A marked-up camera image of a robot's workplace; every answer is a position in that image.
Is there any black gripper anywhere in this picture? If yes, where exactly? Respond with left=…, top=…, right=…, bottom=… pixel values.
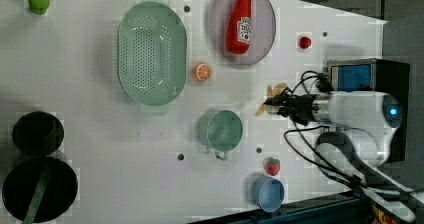
left=264, top=95, right=315, bottom=126

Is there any peeled toy banana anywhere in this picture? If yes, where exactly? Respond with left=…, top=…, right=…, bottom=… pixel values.
left=255, top=82, right=287, bottom=116

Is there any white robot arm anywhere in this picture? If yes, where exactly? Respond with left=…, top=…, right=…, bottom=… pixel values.
left=264, top=90, right=423, bottom=224

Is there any strawberry toy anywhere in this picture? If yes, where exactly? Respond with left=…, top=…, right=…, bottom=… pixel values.
left=265, top=158, right=281, bottom=176

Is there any green metal mug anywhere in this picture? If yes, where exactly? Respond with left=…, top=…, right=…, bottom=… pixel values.
left=198, top=110, right=243, bottom=161

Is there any red tomato toy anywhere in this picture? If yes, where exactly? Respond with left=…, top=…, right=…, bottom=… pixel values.
left=299, top=37, right=312, bottom=49

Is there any grey round plate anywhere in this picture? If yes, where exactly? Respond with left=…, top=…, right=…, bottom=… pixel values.
left=209, top=0, right=276, bottom=65

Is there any orange slice toy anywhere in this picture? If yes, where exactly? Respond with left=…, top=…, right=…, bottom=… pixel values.
left=192, top=63, right=212, bottom=81

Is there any red ketchup bottle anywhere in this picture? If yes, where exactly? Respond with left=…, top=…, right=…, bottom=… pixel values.
left=226, top=0, right=252, bottom=54

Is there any blue cup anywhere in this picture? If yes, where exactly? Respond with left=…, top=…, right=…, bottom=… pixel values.
left=250, top=176, right=285, bottom=213

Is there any green plastic colander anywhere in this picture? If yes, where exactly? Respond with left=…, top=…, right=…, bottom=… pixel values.
left=118, top=0, right=187, bottom=115

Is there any small black cup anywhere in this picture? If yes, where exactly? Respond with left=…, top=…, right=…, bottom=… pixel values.
left=12, top=111, right=64, bottom=156

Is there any green spatula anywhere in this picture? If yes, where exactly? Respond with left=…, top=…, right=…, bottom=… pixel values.
left=22, top=163, right=51, bottom=224

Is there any green cylinder toy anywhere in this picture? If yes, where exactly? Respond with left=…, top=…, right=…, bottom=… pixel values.
left=28, top=0, right=50, bottom=15

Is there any large black cup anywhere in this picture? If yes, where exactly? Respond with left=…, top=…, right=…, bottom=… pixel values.
left=2, top=157, right=78, bottom=223

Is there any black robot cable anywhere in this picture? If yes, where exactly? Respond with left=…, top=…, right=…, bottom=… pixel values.
left=283, top=70, right=424, bottom=198

